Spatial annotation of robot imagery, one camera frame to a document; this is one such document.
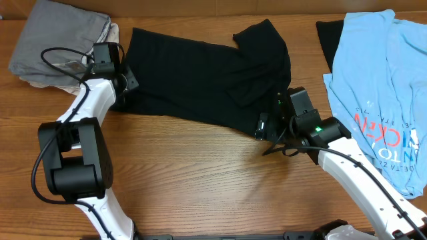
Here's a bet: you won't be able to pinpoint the black t-shirt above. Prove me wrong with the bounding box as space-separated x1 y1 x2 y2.
114 20 291 137

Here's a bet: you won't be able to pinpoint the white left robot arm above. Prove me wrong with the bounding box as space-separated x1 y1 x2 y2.
31 42 142 239

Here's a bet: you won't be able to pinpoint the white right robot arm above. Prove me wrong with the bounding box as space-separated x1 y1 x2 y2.
255 87 426 239

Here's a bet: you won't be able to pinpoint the beige folded garment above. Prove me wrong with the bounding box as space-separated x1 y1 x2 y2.
19 23 119 95

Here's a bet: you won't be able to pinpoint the grey folded trousers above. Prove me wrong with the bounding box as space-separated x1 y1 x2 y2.
9 1 111 87

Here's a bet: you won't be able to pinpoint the black garment under blue shirt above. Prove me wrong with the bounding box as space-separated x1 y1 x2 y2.
316 20 344 72

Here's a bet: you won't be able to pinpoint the light blue t-shirt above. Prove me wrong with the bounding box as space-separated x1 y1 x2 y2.
324 10 426 199

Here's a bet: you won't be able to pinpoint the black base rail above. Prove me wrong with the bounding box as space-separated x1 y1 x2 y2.
141 219 378 240

